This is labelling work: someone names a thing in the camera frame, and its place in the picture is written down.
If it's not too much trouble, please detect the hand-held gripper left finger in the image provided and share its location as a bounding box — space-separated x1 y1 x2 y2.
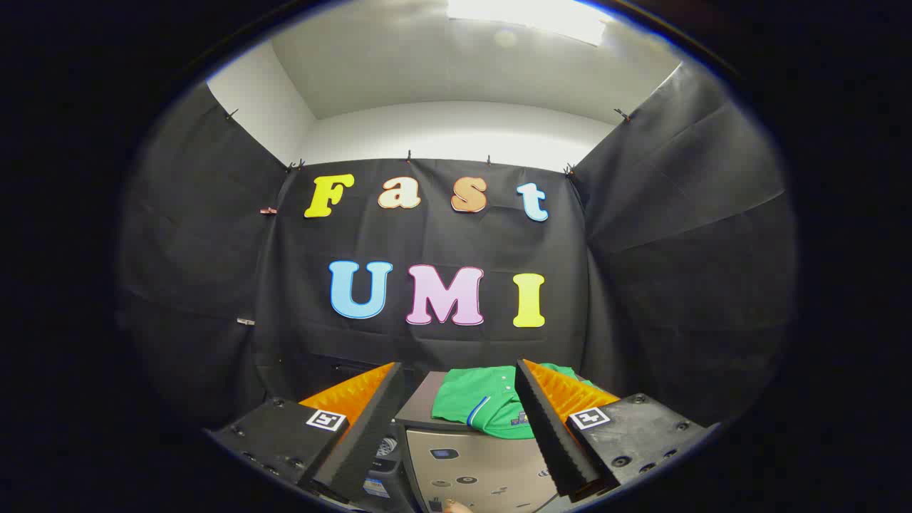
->
207 361 405 505

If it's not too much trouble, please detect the grey washing machine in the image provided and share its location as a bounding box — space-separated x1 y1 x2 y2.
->
360 420 421 513

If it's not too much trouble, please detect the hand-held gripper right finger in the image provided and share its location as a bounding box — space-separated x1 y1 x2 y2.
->
514 358 720 499

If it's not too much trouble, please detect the green polo shirt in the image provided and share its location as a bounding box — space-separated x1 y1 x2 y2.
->
431 363 599 440

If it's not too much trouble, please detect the row of black clips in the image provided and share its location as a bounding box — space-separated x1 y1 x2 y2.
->
224 107 635 177

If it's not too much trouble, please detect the black backdrop cloth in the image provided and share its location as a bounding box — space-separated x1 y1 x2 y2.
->
118 61 797 435

